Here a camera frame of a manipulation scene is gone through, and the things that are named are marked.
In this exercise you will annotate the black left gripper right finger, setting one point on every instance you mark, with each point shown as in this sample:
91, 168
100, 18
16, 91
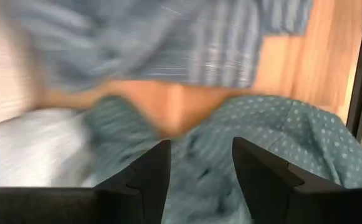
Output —
274, 193

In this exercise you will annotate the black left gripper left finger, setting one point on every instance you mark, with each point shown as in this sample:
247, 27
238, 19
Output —
146, 193

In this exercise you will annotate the light blue shirt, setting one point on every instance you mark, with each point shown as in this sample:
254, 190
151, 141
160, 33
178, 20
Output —
28, 149

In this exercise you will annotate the blue striped woven shirt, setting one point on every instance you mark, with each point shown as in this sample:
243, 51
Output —
168, 46

